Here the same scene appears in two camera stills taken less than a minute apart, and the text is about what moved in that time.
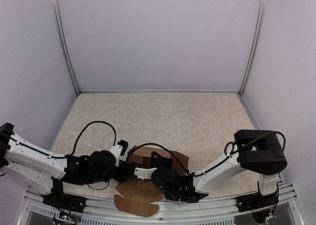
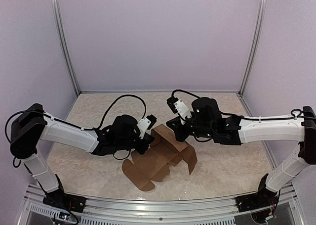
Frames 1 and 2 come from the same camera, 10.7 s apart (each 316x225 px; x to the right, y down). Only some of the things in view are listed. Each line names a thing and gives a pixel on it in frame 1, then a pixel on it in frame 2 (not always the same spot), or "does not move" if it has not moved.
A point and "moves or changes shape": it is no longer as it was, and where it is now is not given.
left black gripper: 123,176 → 148,139
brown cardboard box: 137,194 moves or changes shape
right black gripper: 158,161 → 180,136
